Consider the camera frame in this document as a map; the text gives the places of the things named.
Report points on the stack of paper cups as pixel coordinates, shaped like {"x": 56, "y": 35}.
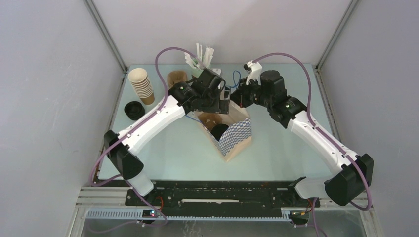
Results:
{"x": 142, "y": 86}

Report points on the green straw holder cup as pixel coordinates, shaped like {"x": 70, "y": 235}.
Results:
{"x": 196, "y": 70}

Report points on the stack of black lids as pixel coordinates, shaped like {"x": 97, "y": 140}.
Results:
{"x": 134, "y": 110}

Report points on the white wrapped straws bundle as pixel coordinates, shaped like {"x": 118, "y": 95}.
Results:
{"x": 203, "y": 57}

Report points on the black plastic cup lid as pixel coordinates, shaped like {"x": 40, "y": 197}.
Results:
{"x": 218, "y": 130}

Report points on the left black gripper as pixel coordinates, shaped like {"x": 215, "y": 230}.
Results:
{"x": 221, "y": 106}

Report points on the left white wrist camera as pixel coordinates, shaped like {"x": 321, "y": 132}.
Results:
{"x": 217, "y": 71}

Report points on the blue checkered paper bag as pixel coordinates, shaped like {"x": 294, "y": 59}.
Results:
{"x": 237, "y": 137}

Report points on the aluminium frame rail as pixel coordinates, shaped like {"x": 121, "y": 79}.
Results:
{"x": 101, "y": 211}

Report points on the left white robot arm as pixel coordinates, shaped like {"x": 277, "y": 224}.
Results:
{"x": 123, "y": 146}

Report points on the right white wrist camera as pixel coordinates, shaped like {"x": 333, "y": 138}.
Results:
{"x": 253, "y": 69}

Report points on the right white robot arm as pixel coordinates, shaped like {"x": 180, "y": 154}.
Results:
{"x": 350, "y": 172}

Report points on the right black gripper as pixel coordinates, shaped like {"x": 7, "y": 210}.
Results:
{"x": 238, "y": 97}

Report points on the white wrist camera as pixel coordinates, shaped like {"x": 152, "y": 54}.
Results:
{"x": 217, "y": 71}
{"x": 253, "y": 69}

